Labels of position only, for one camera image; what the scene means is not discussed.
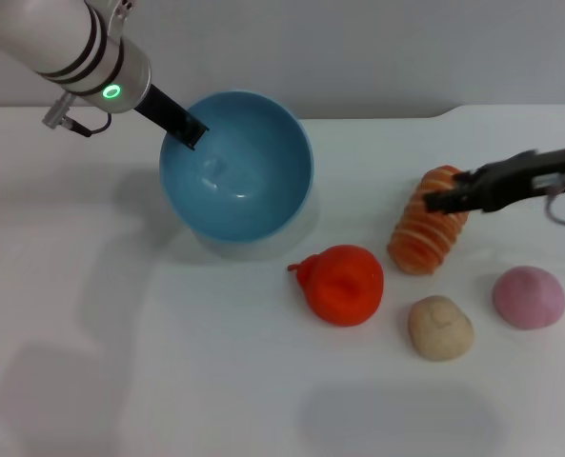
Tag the orange plush fruit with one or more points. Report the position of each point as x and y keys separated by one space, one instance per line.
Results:
x=344 y=285

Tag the beige bun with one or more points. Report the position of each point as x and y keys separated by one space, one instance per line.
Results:
x=441 y=328

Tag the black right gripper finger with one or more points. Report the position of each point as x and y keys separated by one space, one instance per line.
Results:
x=446 y=200
x=464 y=177

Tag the pink bun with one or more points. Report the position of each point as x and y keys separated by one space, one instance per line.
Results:
x=530 y=297

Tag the orange striped bread roll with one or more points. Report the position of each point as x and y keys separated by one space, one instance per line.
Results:
x=420 y=238

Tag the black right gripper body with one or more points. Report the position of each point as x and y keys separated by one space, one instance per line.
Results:
x=515 y=181

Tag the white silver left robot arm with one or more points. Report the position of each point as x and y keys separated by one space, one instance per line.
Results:
x=58 y=43

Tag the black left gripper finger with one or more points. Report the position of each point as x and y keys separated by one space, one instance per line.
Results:
x=194 y=133

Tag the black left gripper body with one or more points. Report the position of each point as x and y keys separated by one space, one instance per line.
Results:
x=165 y=112

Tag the blue bowl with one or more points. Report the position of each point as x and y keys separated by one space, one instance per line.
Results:
x=244 y=181

